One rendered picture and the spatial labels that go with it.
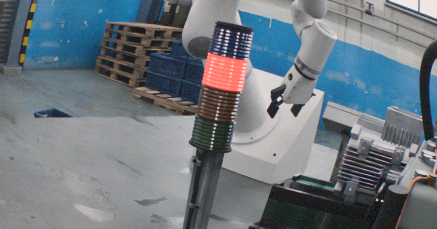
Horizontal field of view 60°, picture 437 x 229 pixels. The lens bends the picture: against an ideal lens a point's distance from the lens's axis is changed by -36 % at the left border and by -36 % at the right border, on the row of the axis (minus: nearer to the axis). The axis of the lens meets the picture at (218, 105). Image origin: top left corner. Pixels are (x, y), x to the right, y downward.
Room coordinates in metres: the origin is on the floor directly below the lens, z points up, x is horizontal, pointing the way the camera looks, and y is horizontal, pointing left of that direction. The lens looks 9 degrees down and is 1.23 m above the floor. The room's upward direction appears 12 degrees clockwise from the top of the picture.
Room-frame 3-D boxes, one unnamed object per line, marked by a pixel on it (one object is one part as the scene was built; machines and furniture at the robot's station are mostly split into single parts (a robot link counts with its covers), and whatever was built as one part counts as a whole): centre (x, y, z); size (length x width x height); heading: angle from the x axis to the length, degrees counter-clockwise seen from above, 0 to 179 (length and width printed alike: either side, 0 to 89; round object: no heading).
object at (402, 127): (0.94, -0.42, 1.11); 0.12 x 0.11 x 0.07; 59
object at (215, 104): (0.84, 0.00, 1.10); 0.06 x 0.06 x 0.04
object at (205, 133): (0.84, 0.00, 1.05); 0.06 x 0.06 x 0.04
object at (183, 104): (6.78, 0.36, 0.39); 1.20 x 0.80 x 0.79; 61
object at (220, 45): (0.84, 0.00, 1.19); 0.06 x 0.06 x 0.04
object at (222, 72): (0.84, 0.00, 1.14); 0.06 x 0.06 x 0.04
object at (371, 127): (0.96, -0.39, 1.02); 0.20 x 0.19 x 0.19; 59
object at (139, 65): (8.05, 1.37, 0.45); 1.26 x 0.86 x 0.89; 53
